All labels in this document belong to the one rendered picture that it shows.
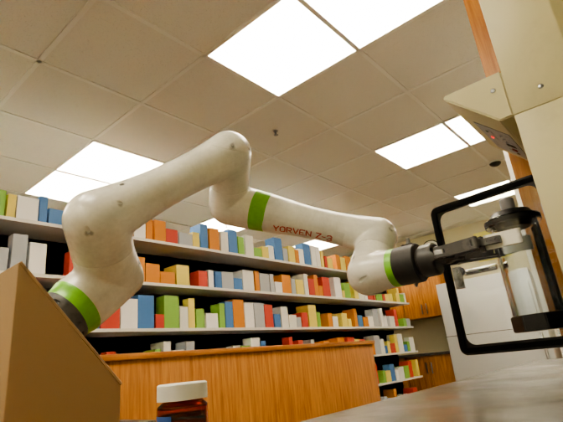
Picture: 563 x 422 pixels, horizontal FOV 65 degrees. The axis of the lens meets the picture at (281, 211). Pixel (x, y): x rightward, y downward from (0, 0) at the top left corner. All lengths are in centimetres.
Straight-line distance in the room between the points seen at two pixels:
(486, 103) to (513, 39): 13
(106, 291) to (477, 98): 86
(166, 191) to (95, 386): 42
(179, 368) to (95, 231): 172
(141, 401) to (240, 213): 143
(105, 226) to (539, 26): 91
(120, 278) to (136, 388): 145
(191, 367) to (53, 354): 180
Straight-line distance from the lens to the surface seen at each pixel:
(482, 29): 151
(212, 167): 112
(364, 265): 111
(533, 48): 100
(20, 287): 87
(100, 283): 103
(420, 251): 106
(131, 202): 98
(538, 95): 96
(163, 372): 253
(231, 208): 125
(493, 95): 98
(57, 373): 88
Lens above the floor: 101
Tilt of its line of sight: 19 degrees up
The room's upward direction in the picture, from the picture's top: 6 degrees counter-clockwise
